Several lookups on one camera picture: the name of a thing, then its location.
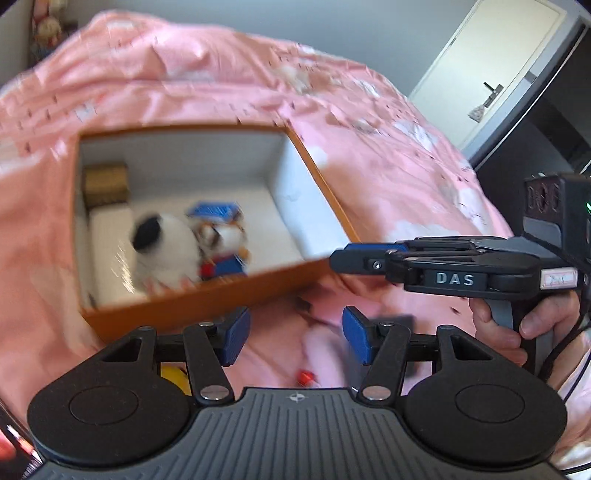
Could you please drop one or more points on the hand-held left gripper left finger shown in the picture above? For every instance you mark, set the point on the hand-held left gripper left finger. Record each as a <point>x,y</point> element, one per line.
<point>235,337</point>

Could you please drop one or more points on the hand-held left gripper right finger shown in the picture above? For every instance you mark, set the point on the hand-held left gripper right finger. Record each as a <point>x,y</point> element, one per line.
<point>356,334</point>

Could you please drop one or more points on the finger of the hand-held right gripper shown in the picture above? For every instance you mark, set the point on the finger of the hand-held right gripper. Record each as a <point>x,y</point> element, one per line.
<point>369,251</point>
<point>401,270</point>

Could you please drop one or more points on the orange cardboard box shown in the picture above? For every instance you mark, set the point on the orange cardboard box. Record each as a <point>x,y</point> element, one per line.
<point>194,309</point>

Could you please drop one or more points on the orange and red crochet toy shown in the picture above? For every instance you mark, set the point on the orange and red crochet toy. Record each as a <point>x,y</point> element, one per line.
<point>306,378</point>

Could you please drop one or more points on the yellow tape measure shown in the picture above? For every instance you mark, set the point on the yellow tape measure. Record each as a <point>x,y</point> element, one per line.
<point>178,378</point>

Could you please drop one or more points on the bear plush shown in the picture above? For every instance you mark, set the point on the bear plush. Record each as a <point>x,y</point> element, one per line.
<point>226,244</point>

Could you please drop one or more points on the white and black plush toy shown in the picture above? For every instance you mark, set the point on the white and black plush toy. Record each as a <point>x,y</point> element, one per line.
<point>171,254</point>

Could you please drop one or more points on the white rectangular box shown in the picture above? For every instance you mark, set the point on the white rectangular box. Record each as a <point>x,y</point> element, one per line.
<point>108,240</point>

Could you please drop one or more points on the gold box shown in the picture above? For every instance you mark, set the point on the gold box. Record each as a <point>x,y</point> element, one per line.
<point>106,184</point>

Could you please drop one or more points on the person's right hand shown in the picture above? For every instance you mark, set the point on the person's right hand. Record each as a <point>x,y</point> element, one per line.
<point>540,323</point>

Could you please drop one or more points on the pink printed duvet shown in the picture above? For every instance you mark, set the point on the pink printed duvet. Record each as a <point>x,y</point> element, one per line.
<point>369,161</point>

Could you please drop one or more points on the dark furniture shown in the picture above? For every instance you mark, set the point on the dark furniture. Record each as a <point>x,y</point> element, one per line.
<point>554,129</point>

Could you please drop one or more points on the hanging keys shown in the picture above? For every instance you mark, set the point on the hanging keys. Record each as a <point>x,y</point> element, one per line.
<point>475,113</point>

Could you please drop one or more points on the white door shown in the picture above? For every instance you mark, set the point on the white door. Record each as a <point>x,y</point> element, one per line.
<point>489,46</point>

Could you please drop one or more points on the smartphone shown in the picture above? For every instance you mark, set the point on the smartphone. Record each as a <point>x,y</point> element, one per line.
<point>14,443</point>

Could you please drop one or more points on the hanging column of plush toys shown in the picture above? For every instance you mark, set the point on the hanging column of plush toys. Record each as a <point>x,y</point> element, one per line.
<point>46,27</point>

